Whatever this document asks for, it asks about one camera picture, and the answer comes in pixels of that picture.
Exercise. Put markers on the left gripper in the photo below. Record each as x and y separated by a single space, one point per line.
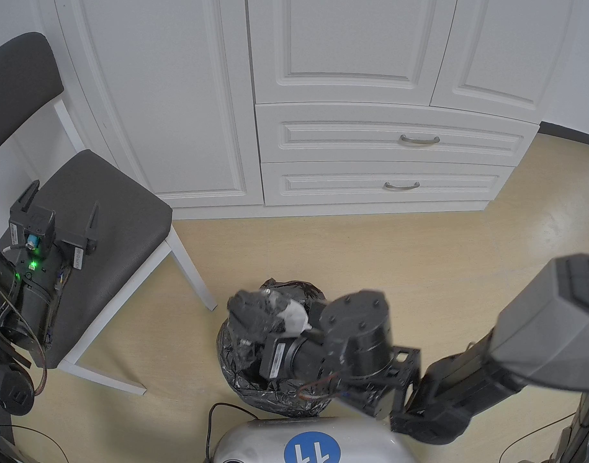
43 302

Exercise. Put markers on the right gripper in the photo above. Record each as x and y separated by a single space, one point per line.
304 357

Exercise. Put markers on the white paper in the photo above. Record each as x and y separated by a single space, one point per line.
294 316

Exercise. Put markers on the black plastic bag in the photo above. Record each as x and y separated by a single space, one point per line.
241 379

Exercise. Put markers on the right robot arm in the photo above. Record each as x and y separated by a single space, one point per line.
540 331

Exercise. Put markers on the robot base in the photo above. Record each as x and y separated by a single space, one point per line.
255 444

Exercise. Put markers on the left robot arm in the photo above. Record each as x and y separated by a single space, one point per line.
0 278

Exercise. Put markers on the white chair grey cushions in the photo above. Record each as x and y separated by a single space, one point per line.
120 220

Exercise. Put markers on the white wardrobe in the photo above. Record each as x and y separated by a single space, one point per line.
352 27

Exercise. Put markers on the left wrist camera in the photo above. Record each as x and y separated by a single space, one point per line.
34 229

